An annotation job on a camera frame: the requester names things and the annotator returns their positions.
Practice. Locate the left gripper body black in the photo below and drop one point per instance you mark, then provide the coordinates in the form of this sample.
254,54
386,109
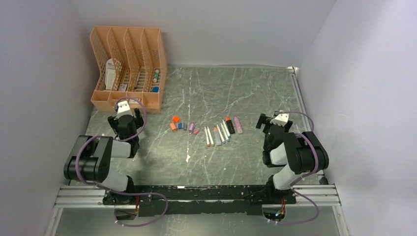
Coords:
134,122

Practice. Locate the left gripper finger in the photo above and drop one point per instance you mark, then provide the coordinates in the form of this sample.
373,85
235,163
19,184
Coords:
113,123
139,122

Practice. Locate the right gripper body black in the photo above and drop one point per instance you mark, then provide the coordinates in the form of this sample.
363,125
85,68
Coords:
265,142

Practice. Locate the peach marker cap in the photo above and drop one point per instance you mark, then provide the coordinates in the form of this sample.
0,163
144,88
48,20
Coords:
173,126

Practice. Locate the black orange highlighter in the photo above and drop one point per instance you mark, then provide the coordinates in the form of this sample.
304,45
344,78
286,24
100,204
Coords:
230,125

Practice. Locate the white pen blue cap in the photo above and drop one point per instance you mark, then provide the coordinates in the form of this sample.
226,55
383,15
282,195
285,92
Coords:
226,129

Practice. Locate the white pen teal cap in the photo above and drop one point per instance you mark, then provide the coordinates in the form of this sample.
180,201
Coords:
225,132

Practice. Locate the white marker orange end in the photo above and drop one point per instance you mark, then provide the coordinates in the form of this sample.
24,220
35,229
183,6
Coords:
207,137

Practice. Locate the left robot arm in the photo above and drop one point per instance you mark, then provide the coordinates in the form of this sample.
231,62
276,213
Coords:
90,158

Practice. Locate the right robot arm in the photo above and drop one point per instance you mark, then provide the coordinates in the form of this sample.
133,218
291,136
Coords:
298,154

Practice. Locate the small box in tray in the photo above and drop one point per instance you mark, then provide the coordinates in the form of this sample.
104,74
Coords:
123,87

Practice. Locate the green white tube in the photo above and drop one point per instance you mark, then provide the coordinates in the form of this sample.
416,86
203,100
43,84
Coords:
156,76

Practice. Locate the white packet in organizer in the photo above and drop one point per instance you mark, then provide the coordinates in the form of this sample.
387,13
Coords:
110,74

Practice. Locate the orange file organizer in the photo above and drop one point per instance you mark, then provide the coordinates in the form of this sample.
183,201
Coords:
137,53

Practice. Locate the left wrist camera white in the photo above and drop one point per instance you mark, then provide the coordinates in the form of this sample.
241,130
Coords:
123,108

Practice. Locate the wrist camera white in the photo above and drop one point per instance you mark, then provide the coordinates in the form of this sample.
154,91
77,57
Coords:
123,108
281,119

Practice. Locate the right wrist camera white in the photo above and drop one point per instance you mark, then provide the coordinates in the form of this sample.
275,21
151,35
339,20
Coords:
281,119

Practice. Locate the black base frame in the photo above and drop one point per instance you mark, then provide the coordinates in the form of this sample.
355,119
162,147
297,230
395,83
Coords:
151,200

